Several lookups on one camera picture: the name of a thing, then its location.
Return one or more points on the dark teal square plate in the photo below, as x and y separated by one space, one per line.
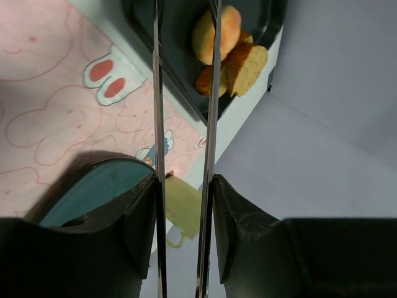
81 190

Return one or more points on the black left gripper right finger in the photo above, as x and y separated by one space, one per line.
261 256

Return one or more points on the pink bunny placemat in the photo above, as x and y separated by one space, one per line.
67 92

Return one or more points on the pale yellow mug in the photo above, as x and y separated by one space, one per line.
183 208

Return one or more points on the silver metal tongs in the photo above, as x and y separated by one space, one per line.
203 262

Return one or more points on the small round orange bun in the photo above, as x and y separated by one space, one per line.
204 33

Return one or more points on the yellow bread slice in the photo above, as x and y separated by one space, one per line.
245 64

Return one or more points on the black baking tray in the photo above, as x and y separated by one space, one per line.
263 19

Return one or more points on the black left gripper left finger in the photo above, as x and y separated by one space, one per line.
103 253

